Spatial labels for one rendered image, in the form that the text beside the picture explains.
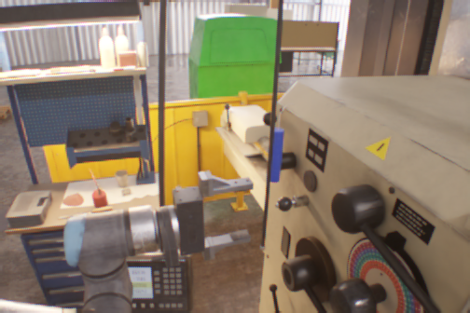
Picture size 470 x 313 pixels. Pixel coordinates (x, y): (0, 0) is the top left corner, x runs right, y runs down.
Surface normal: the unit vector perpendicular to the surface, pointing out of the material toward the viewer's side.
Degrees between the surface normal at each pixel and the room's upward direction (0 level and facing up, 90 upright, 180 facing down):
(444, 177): 45
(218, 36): 84
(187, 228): 90
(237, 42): 84
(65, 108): 90
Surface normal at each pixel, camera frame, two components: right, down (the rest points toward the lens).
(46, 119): 0.26, 0.44
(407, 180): -0.65, -0.54
